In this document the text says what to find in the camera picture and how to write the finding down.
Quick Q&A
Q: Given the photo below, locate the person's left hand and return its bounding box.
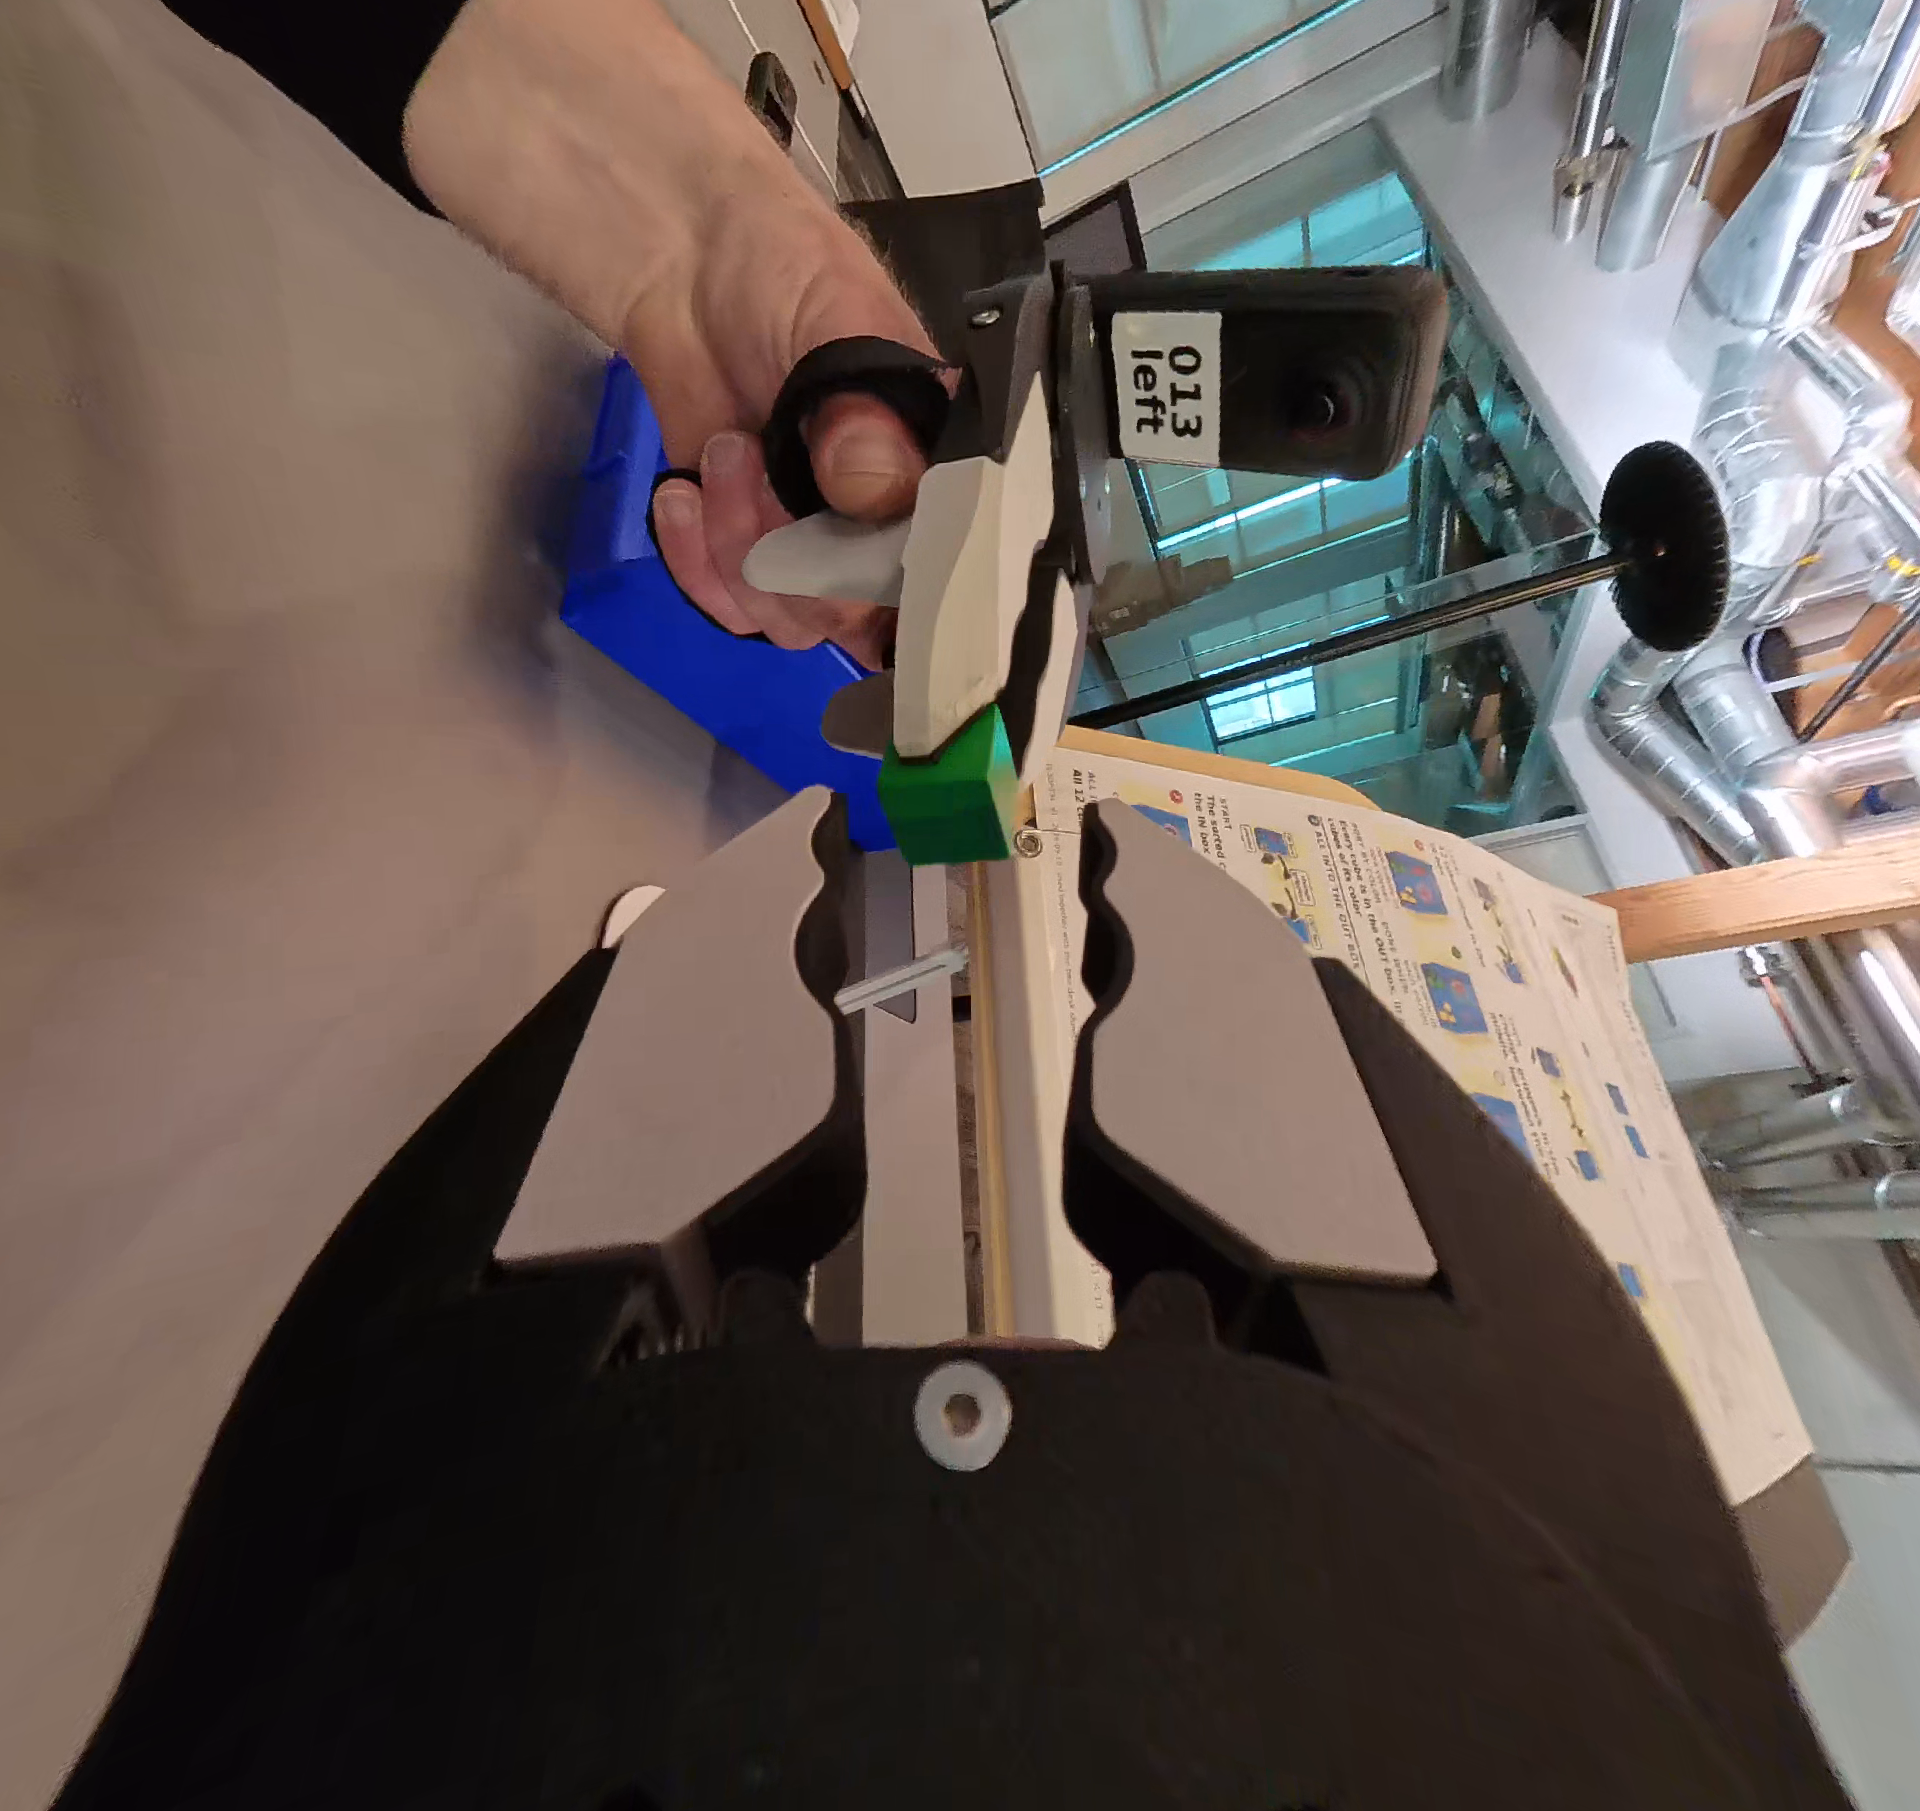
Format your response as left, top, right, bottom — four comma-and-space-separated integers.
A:
511, 56, 968, 663

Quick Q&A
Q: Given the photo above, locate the silver flexible ventilation duct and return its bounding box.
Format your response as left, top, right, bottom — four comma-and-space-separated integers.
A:
1595, 329, 1920, 886

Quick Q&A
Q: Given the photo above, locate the green wooden cube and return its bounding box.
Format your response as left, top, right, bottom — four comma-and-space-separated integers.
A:
878, 709, 1013, 866

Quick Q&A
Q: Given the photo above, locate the wooden board stand white base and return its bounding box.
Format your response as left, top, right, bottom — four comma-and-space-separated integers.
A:
602, 724, 1852, 1649

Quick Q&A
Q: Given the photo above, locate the wooden post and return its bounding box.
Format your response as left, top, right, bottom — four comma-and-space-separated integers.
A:
1595, 832, 1920, 964

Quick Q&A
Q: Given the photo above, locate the black pole stand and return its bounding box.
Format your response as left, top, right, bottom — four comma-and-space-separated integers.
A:
1072, 440, 1729, 732

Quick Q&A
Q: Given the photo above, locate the printed instruction sheet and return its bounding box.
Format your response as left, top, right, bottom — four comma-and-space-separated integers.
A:
1049, 756, 1813, 1507

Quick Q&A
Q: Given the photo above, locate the blue plastic bin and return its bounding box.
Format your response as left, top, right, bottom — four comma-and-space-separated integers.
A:
563, 353, 903, 856

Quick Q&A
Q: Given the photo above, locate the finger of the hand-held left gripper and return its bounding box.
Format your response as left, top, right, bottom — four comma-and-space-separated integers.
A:
1013, 572, 1089, 794
892, 412, 1063, 762

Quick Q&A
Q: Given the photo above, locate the silver rectangular ventilation duct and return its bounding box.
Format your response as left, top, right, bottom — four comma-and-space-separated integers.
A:
1616, 0, 1920, 346

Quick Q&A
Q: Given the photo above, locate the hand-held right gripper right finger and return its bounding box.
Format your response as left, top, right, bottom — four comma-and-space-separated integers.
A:
1061, 801, 1441, 1348

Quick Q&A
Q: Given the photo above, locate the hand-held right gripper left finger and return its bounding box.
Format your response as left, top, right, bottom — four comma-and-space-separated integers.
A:
492, 788, 869, 1318

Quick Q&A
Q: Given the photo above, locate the white page holder peg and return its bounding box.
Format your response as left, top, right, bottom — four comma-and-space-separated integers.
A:
830, 942, 972, 1021

